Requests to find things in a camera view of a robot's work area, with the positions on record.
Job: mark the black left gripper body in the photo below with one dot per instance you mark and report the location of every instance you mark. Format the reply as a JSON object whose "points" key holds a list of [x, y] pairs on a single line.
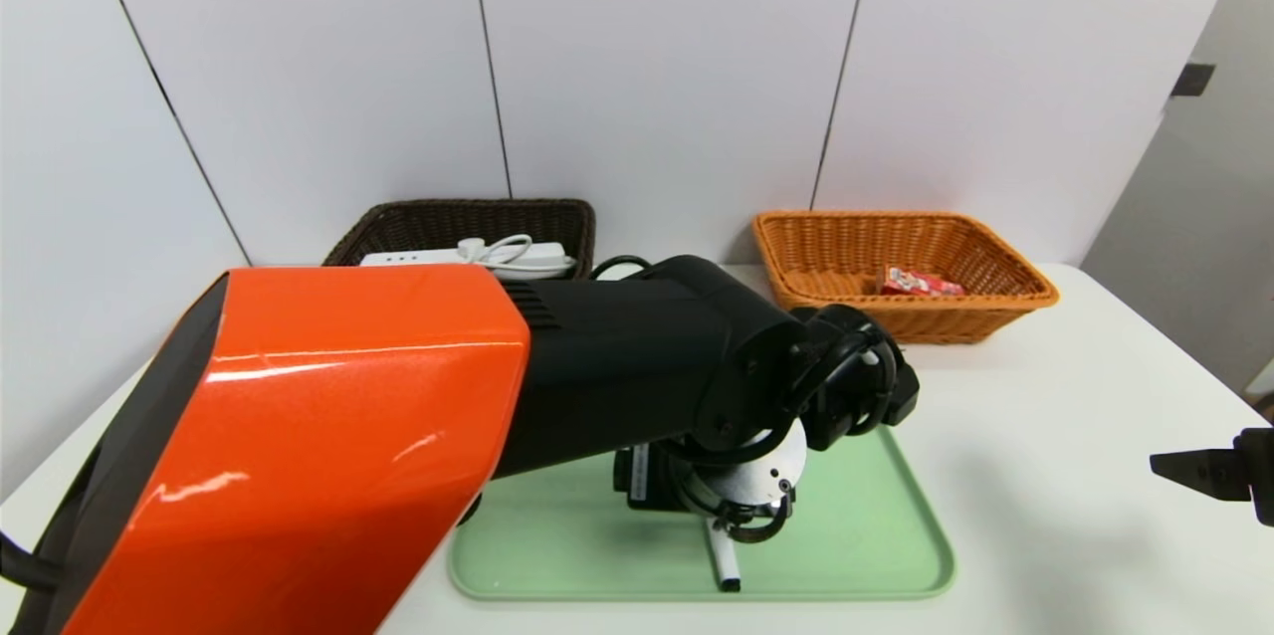
{"points": [[638, 478]]}

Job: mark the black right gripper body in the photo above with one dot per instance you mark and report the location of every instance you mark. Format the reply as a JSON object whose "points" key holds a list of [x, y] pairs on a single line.
{"points": [[1250, 472]]}

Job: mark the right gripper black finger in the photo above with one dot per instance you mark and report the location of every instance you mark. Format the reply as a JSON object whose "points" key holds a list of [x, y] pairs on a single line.
{"points": [[1199, 471]]}

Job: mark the white marker pen black cap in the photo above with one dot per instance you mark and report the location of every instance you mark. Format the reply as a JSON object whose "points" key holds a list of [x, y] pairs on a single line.
{"points": [[725, 560]]}

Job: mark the red snack packet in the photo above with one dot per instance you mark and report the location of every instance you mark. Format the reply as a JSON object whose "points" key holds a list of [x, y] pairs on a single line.
{"points": [[916, 283]]}

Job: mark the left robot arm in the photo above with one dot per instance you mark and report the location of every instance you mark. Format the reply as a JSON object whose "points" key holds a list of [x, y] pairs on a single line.
{"points": [[348, 436]]}

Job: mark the orange wicker basket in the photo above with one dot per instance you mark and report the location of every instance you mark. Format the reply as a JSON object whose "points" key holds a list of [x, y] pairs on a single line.
{"points": [[896, 321]]}

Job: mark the dark brown wicker basket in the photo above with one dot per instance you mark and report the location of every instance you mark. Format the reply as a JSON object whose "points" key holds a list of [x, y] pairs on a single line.
{"points": [[438, 222]]}

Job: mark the light green plastic tray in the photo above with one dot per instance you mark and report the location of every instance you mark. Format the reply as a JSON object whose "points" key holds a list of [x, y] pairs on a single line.
{"points": [[876, 535]]}

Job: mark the black wall bracket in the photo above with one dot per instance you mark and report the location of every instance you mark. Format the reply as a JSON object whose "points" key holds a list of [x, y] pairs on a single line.
{"points": [[1192, 81]]}

